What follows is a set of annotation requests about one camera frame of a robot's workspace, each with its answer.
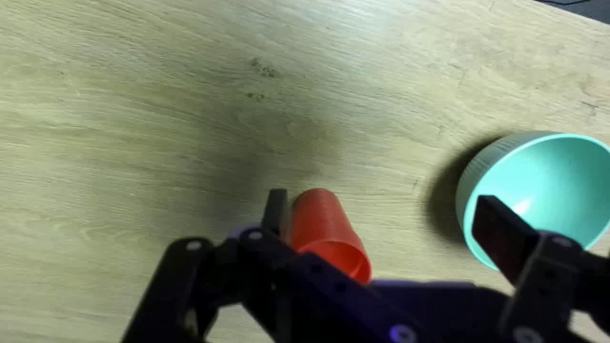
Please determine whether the orange plastic cup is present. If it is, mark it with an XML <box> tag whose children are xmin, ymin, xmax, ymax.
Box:
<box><xmin>288</xmin><ymin>186</ymin><xmax>375</xmax><ymax>285</ymax></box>

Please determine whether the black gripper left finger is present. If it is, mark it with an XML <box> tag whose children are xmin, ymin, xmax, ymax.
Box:
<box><xmin>120</xmin><ymin>186</ymin><xmax>415</xmax><ymax>343</ymax></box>

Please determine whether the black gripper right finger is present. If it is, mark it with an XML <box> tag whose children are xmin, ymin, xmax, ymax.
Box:
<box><xmin>472</xmin><ymin>194</ymin><xmax>610</xmax><ymax>343</ymax></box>

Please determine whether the teal green bowl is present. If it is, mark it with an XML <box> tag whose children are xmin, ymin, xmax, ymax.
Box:
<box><xmin>453</xmin><ymin>129</ymin><xmax>610</xmax><ymax>272</ymax></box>

